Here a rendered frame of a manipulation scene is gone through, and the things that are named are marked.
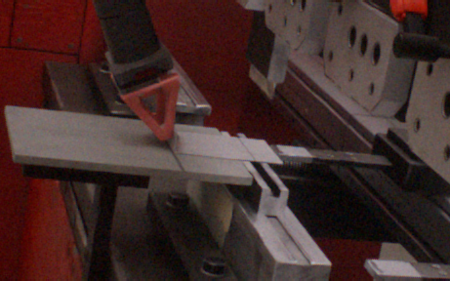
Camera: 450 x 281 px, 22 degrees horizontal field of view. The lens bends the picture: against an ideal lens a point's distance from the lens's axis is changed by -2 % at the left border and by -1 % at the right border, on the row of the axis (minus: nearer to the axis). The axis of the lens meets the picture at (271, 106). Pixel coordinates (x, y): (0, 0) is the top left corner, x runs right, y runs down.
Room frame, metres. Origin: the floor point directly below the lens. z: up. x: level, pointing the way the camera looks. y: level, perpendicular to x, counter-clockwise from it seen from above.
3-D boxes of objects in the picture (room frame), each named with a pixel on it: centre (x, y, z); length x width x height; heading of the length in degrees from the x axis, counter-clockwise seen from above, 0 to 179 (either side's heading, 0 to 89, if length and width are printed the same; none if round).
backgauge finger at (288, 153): (1.39, -0.14, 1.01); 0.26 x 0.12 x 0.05; 108
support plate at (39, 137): (1.29, 0.16, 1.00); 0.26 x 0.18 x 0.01; 108
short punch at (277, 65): (1.33, 0.02, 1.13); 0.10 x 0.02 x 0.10; 18
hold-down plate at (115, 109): (1.88, 0.26, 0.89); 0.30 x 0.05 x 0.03; 18
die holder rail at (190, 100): (1.85, 0.19, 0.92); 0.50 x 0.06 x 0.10; 18
